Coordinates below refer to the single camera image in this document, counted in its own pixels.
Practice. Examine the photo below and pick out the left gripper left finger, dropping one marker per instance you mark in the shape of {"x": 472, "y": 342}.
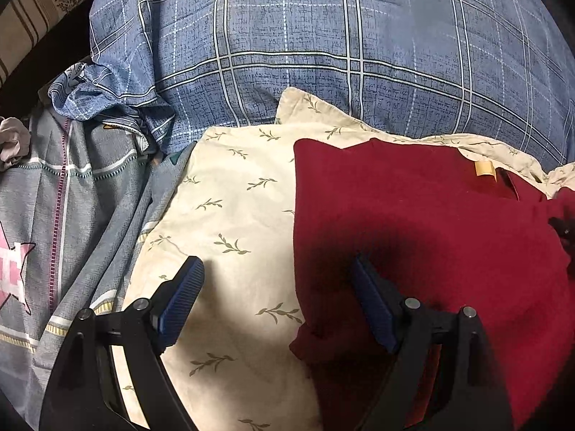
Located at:
{"x": 83, "y": 391}

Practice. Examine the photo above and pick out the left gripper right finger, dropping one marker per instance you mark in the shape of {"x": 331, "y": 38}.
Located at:
{"x": 440, "y": 368}

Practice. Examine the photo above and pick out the dark red t-shirt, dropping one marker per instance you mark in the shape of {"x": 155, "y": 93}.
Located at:
{"x": 441, "y": 234}

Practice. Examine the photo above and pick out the cream leaf-print pillowcase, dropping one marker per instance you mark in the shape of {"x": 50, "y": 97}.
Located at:
{"x": 234, "y": 209}

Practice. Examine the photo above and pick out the grey star-print bedsheet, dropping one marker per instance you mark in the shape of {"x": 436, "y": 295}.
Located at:
{"x": 74, "y": 214}

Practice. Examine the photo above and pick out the pale pink cloth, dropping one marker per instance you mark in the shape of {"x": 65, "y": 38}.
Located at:
{"x": 14, "y": 142}

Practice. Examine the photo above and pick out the blue plaid quilt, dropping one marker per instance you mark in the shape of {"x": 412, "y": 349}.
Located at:
{"x": 171, "y": 69}

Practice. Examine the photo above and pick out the striped floral headboard cushion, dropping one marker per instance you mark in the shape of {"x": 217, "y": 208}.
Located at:
{"x": 24, "y": 23}

